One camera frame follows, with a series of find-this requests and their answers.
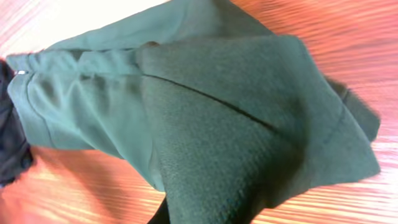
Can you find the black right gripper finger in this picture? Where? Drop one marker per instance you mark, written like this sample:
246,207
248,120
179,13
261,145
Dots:
161,216

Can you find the dark green cloth garment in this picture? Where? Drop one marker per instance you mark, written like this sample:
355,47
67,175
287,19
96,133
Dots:
206,103

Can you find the black garment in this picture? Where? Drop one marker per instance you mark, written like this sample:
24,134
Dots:
16,157

